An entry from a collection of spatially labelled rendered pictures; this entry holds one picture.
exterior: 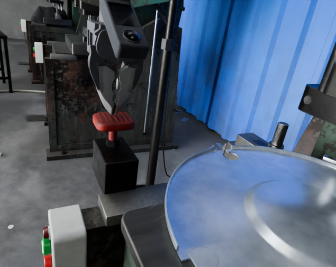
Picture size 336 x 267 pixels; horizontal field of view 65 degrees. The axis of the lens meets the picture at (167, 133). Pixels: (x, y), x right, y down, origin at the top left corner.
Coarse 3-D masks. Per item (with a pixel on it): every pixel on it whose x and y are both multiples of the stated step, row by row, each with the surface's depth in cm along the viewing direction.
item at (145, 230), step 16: (144, 208) 24; (160, 208) 25; (128, 224) 22; (144, 224) 23; (160, 224) 23; (128, 240) 21; (144, 240) 21; (160, 240) 21; (144, 256) 20; (160, 256) 20; (176, 256) 20
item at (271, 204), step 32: (192, 160) 33; (224, 160) 34; (256, 160) 36; (288, 160) 37; (320, 160) 37; (192, 192) 27; (224, 192) 28; (256, 192) 28; (288, 192) 29; (320, 192) 29; (192, 224) 23; (224, 224) 24; (256, 224) 24; (288, 224) 24; (320, 224) 24; (224, 256) 20; (256, 256) 21; (288, 256) 21; (320, 256) 21
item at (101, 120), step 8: (104, 112) 50; (120, 112) 50; (96, 120) 46; (104, 120) 46; (112, 120) 46; (120, 120) 47; (128, 120) 47; (96, 128) 46; (104, 128) 45; (112, 128) 46; (120, 128) 46; (128, 128) 47; (112, 136) 49
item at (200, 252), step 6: (192, 252) 20; (198, 252) 20; (204, 252) 20; (210, 252) 21; (192, 258) 20; (198, 258) 20; (204, 258) 20; (210, 258) 20; (216, 258) 20; (198, 264) 19; (204, 264) 20; (210, 264) 20; (216, 264) 20
